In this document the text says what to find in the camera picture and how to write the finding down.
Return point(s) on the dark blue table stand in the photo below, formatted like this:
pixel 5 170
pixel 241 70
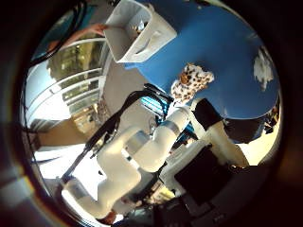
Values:
pixel 246 129

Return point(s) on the blue striped crate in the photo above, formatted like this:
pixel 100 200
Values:
pixel 154 105

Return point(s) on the brown spotted leopard plush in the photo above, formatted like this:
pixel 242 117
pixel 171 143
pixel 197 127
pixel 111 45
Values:
pixel 191 83

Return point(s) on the white dog plush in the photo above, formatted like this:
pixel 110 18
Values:
pixel 263 67

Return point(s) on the white fabric storage container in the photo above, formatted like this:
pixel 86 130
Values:
pixel 139 34

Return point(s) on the white framed glass window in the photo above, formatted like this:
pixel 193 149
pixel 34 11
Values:
pixel 67 85

